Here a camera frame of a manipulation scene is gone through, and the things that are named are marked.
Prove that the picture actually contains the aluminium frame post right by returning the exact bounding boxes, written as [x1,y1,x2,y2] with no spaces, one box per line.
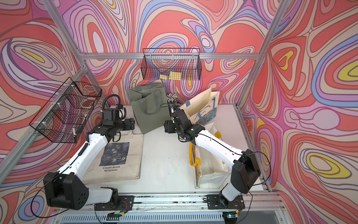
[236,0,292,109]

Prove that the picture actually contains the black wire basket back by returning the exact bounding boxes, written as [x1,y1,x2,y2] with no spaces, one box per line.
[141,47,202,81]

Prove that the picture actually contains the aluminium frame post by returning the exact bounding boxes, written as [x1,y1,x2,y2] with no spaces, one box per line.
[236,0,292,109]
[41,0,111,108]

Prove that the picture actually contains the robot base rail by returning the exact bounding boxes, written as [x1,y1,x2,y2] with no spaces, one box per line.
[51,191,292,224]

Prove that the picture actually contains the black wire basket left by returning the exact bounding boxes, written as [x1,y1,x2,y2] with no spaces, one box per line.
[29,78,102,143]

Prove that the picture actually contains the yellow sticky notes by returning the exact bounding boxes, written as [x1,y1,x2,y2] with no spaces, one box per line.
[159,71,182,80]

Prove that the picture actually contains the aluminium frame post left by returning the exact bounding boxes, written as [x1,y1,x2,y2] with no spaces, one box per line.
[41,0,111,108]

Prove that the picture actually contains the olive green canvas bag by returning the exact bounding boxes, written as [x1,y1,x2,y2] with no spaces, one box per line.
[127,83,171,134]

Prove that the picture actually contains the white yellow-handled bag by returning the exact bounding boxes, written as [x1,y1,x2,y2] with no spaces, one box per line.
[189,121,233,189]

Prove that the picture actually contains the aluminium frame crossbar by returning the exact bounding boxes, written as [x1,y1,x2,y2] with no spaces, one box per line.
[80,53,259,60]

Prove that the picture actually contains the cream blue-handled tote bag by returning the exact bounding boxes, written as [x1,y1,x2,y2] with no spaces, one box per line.
[180,88,220,125]

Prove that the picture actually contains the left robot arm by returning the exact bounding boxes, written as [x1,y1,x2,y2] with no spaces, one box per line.
[42,94,135,211]

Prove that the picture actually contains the black cup of sticks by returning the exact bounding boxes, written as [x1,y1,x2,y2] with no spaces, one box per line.
[167,93,178,112]

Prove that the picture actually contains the cream canvas tote bag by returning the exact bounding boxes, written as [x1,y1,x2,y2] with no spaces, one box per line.
[83,134,144,184]

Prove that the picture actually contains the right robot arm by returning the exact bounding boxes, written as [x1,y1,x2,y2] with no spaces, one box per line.
[164,109,261,209]

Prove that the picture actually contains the black wire basket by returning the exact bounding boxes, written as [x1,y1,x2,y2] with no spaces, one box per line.
[141,47,202,81]
[29,78,102,143]

